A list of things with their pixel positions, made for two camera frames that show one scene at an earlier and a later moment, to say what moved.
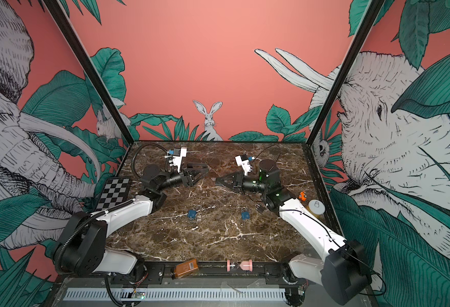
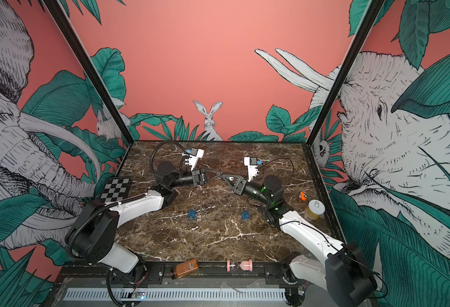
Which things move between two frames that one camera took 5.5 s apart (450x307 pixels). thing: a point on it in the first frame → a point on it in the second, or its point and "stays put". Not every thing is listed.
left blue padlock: x=192 y=213 stays put
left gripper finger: x=200 y=176 → x=214 y=178
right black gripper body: x=238 y=182 stays put
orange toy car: x=302 y=196 stays put
